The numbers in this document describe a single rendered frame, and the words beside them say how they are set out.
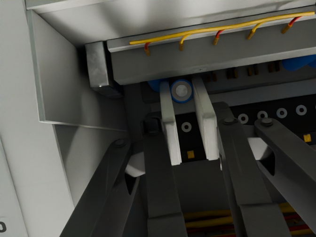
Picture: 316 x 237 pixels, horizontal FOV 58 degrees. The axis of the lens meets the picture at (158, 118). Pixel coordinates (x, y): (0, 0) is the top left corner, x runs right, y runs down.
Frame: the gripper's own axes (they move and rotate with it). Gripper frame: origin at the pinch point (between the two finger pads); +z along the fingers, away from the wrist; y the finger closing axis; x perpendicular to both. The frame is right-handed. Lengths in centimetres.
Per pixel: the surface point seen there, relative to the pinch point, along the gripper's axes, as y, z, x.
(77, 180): -6.5, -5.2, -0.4
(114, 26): -3.3, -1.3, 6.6
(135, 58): -2.7, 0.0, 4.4
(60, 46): -6.2, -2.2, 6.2
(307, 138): 12.6, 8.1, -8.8
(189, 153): 0.1, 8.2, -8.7
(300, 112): 12.4, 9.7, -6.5
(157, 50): -1.2, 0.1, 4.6
